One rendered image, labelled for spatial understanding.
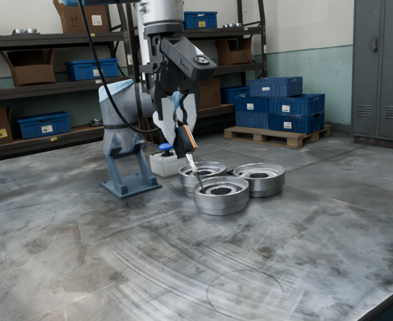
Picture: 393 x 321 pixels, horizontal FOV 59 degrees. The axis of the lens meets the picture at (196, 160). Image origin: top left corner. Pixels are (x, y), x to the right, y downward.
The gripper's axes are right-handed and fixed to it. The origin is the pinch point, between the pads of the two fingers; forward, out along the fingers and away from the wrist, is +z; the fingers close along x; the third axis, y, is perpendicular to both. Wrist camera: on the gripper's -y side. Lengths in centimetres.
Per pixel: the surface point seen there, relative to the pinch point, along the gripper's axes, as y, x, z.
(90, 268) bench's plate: -10.8, 23.0, 13.1
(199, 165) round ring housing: 9.5, -9.6, 9.8
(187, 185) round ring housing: 3.6, -2.4, 11.4
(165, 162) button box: 17.3, -4.9, 9.4
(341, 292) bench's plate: -35.7, 1.9, 13.0
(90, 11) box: 346, -102, -78
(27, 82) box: 345, -24, -10
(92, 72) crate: 350, -93, -13
